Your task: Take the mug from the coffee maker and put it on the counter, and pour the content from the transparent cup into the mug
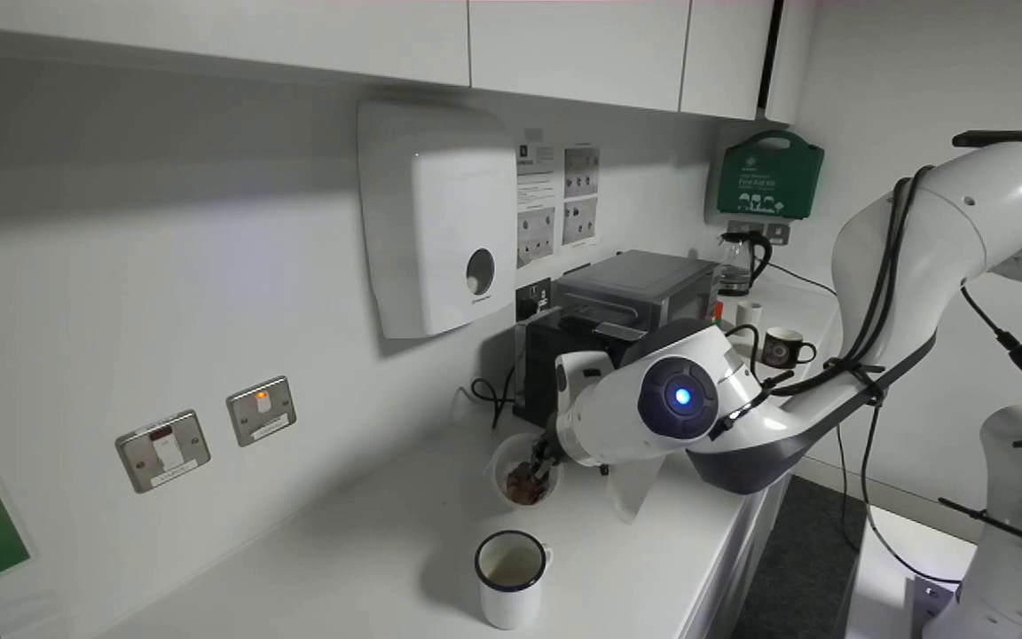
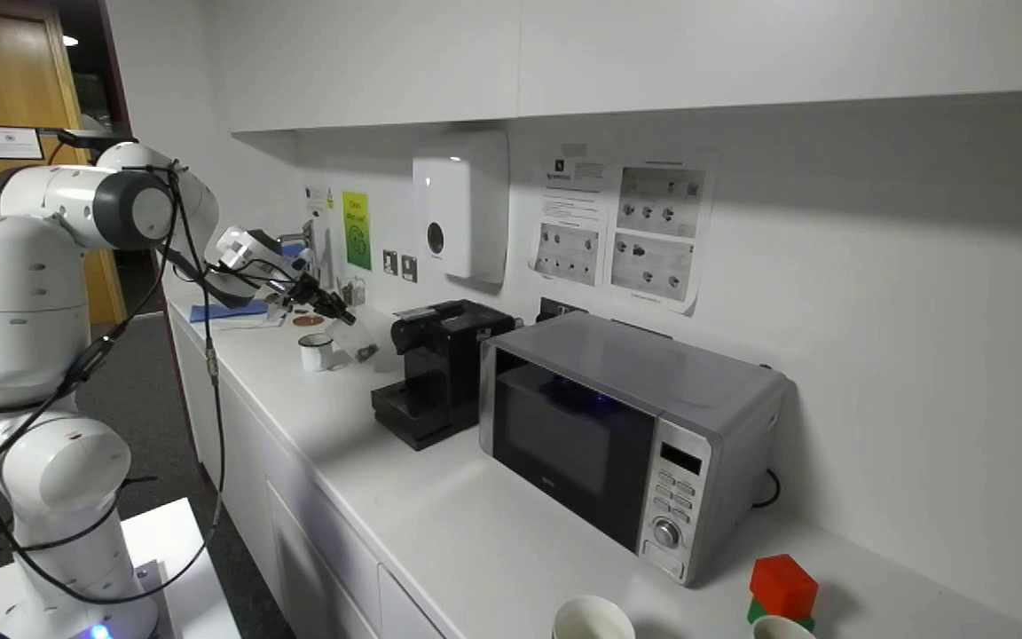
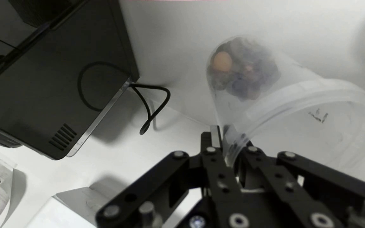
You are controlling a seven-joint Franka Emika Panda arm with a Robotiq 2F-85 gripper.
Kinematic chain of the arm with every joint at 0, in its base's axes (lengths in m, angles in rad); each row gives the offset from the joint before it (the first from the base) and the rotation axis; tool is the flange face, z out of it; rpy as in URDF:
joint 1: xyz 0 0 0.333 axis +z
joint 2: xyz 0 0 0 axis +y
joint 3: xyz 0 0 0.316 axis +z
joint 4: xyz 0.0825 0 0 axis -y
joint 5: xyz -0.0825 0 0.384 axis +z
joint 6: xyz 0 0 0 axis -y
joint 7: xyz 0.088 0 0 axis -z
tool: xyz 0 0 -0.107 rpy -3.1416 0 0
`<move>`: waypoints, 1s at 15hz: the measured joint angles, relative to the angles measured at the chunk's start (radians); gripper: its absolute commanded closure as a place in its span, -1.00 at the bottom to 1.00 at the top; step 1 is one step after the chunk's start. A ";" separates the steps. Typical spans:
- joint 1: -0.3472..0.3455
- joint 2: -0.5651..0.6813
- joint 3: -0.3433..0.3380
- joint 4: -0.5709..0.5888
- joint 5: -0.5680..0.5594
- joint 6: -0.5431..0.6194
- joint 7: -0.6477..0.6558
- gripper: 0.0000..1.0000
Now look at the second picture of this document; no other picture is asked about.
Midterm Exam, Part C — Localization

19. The black microwave cable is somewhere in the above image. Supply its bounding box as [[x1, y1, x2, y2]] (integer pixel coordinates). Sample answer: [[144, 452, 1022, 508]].
[[749, 463, 785, 511]]

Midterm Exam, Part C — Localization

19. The white bowl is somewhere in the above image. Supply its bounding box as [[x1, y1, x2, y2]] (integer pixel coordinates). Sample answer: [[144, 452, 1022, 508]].
[[546, 591, 637, 639]]

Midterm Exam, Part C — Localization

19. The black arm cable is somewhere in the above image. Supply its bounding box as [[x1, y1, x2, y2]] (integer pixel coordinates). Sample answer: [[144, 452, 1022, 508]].
[[0, 164, 312, 639]]

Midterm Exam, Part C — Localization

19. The white wall cabinet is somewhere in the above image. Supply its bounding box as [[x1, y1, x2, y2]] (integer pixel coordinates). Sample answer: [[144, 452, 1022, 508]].
[[225, 0, 1022, 133]]

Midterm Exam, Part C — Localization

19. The white door sign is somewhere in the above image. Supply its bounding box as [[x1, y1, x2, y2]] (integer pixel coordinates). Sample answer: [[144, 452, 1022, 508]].
[[0, 121, 45, 164]]

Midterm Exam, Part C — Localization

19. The paper sheet with text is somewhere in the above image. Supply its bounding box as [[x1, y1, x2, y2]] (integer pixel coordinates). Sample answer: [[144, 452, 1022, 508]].
[[539, 151, 609, 222]]

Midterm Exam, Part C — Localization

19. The white base cabinet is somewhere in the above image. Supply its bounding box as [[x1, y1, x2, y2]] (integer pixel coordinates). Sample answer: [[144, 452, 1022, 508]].
[[167, 312, 454, 639]]

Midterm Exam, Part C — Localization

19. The white wall socket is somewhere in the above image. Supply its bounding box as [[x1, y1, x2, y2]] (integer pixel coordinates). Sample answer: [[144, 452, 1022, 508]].
[[301, 184, 336, 222]]

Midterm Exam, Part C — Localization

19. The black coffee maker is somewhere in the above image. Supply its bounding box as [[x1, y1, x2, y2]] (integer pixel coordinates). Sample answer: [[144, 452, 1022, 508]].
[[370, 293, 523, 454]]

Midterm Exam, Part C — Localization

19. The blue flat item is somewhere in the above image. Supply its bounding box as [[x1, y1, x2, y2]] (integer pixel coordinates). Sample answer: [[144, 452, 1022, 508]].
[[189, 299, 273, 326]]

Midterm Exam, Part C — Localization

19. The green block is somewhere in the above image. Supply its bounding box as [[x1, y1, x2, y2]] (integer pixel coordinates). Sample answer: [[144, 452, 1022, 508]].
[[744, 597, 818, 630]]

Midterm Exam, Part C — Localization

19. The silver microwave oven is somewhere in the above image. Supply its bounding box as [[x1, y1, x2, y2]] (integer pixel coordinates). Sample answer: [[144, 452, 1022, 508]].
[[478, 310, 798, 590]]

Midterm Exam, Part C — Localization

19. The white robot base platform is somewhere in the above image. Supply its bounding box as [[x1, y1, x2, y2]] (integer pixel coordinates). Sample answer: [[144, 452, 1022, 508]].
[[0, 492, 241, 639]]

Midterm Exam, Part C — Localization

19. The green wall poster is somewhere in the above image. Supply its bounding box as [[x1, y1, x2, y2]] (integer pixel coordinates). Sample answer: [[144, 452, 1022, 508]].
[[340, 188, 377, 273]]

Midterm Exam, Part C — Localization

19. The black camera on stand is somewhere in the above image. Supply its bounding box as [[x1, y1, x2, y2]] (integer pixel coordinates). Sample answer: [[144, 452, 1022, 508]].
[[0, 125, 112, 207]]

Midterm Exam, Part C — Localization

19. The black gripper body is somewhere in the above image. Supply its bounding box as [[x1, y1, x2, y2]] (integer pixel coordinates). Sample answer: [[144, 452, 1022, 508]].
[[255, 261, 322, 312]]

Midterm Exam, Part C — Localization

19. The wooden door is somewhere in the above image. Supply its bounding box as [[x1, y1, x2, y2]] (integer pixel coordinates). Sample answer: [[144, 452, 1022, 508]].
[[0, 0, 132, 350]]

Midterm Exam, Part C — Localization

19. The white paper towel dispenser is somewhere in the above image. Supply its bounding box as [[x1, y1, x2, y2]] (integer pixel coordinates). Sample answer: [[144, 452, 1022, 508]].
[[408, 151, 507, 299]]

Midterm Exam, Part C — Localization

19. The white mug with dark rim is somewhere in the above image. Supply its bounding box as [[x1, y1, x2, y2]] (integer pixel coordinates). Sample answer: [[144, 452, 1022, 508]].
[[294, 331, 336, 376]]

